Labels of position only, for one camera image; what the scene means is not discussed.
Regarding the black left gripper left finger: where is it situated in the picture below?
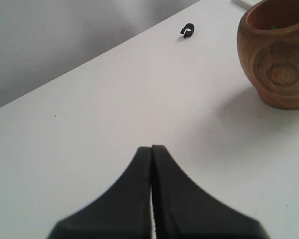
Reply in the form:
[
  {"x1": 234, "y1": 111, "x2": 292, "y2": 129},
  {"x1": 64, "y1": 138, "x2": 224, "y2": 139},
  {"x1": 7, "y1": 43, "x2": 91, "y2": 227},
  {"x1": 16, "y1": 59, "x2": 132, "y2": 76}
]
[{"x1": 48, "y1": 147, "x2": 152, "y2": 239}]

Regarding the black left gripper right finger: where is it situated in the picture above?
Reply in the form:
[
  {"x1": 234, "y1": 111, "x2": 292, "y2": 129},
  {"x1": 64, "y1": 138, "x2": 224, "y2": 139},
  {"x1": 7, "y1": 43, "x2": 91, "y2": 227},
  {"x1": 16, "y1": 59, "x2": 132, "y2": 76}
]
[{"x1": 151, "y1": 145, "x2": 269, "y2": 239}]

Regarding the brown wooden mortar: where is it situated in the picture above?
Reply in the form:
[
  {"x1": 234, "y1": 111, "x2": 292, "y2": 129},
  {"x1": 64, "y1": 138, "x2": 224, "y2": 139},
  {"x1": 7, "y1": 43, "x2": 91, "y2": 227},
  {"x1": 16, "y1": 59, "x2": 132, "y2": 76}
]
[{"x1": 237, "y1": 0, "x2": 299, "y2": 110}]

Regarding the small black clip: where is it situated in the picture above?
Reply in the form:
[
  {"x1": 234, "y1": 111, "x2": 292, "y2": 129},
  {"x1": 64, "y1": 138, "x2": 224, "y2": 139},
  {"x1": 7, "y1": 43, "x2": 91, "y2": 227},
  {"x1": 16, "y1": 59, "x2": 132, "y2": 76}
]
[{"x1": 180, "y1": 23, "x2": 195, "y2": 38}]

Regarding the white plastic tray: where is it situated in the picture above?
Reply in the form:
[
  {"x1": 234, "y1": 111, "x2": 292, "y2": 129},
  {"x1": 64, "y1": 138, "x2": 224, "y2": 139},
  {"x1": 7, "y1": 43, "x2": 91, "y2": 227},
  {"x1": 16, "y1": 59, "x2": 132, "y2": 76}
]
[{"x1": 232, "y1": 0, "x2": 255, "y2": 10}]

